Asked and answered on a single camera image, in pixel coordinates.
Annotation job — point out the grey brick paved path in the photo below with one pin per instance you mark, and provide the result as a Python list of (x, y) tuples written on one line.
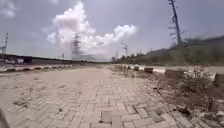
[(83, 86)]

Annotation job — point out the black and white striped kerb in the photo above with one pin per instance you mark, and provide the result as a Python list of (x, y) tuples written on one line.
[(148, 70), (26, 68)]

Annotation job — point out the lattice electricity pylon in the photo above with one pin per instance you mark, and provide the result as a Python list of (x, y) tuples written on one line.
[(76, 46)]

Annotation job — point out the pale grey road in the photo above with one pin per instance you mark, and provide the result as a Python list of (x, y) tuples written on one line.
[(173, 68)]

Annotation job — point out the elevated road bridge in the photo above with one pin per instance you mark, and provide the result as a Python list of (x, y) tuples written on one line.
[(50, 59)]

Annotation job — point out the grey asphalt road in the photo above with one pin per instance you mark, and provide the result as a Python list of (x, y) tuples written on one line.
[(43, 64)]

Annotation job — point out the tall utility pole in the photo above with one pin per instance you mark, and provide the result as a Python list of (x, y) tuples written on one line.
[(175, 23)]

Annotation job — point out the dry bush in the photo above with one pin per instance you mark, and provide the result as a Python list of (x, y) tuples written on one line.
[(195, 88)]

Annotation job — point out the vehicle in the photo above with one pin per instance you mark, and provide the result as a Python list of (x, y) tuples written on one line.
[(20, 60)]

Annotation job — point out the thin pole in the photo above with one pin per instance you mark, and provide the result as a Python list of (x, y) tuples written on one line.
[(5, 43)]

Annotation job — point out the overgrown embankment wall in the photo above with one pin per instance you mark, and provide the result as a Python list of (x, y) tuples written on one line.
[(186, 53)]

